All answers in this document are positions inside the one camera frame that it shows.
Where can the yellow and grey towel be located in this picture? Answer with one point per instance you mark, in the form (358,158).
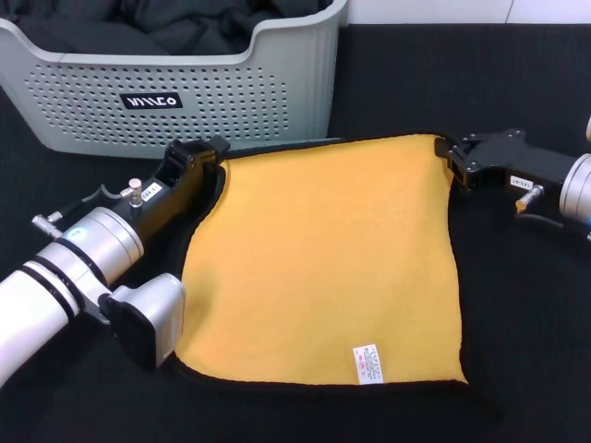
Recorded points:
(323,254)

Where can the grey perforated storage box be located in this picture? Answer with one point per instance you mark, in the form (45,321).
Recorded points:
(92,124)

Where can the black cloth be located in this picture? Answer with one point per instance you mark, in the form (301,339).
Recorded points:
(138,23)

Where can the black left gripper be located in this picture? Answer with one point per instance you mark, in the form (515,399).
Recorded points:
(180,184)

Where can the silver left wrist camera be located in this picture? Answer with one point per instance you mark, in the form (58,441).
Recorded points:
(148,318)

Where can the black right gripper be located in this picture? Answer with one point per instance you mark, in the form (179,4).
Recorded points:
(517,157)

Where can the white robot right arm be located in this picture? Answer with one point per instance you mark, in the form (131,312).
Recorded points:
(577,189)

